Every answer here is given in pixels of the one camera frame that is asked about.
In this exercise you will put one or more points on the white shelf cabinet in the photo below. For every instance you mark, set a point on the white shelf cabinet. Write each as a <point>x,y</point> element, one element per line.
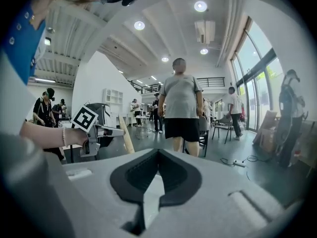
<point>112,97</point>

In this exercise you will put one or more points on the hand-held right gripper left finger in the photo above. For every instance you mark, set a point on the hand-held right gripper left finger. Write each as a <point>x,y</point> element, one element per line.
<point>99,187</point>

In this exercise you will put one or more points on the long fluorescent ceiling light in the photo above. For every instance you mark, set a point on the long fluorescent ceiling light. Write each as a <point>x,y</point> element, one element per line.
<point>44,80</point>
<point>47,41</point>

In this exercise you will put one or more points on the black storage cabinet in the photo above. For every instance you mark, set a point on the black storage cabinet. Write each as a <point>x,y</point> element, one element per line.
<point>104,113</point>

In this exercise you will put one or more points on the ceiling air conditioner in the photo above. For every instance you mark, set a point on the ceiling air conditioner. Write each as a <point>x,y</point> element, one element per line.
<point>204,31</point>

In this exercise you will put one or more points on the light grey vest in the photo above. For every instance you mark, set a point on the light grey vest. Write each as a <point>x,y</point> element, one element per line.
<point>12,103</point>

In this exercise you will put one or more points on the person's left forearm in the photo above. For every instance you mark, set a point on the person's left forearm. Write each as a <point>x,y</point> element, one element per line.
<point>49,135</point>

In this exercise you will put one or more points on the cardboard box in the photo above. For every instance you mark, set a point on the cardboard box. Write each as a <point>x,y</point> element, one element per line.
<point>267,133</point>

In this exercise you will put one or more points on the white power strip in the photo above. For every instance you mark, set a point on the white power strip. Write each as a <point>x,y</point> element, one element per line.
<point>239,163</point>

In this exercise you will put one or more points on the glass window wall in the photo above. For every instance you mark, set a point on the glass window wall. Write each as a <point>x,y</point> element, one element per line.
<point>257,78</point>

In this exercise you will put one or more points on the blue polo shirt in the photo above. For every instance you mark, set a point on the blue polo shirt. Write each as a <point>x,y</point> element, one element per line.
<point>22,43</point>

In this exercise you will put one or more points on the white folding table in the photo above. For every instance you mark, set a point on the white folding table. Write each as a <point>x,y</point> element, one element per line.
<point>141,119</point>

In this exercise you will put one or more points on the black mezzanine railing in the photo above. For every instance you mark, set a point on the black mezzanine railing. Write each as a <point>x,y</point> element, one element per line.
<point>210,82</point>

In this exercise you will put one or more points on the round ceiling light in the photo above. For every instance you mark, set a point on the round ceiling light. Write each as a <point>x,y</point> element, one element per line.
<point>200,6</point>
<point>204,51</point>
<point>139,25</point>
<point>165,59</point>

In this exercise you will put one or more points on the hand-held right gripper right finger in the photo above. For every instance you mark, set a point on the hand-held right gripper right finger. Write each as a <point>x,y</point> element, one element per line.
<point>210,190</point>

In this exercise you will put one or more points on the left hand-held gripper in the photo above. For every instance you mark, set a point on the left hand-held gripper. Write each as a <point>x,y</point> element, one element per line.
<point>84,118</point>

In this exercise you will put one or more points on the white ceramic washbasin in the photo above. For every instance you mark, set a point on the white ceramic washbasin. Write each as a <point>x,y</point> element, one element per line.
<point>153,197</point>

